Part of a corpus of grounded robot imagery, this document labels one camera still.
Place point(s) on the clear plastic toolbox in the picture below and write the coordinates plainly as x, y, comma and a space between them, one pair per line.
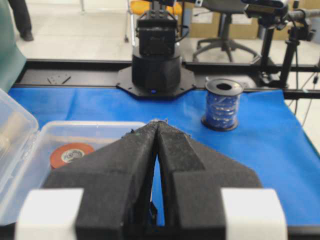
25, 149

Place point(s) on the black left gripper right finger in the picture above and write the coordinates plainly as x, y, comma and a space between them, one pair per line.
209, 196

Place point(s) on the black mounting rail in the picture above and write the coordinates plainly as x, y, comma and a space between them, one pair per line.
103, 74

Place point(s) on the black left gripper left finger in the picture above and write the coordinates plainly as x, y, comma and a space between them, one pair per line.
93, 197

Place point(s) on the person leg dark trousers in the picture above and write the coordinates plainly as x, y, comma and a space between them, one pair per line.
22, 19

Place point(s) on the black office chair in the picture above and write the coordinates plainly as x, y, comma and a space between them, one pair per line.
225, 32

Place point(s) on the blue wire spool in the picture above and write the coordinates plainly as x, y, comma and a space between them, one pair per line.
221, 104

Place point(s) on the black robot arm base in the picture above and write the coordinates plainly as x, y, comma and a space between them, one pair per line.
156, 69

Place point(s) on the red tape roll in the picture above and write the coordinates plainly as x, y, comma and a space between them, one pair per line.
67, 153

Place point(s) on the cardboard box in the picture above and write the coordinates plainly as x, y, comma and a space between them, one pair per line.
219, 15

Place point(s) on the blue table mat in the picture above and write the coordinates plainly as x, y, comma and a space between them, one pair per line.
269, 138

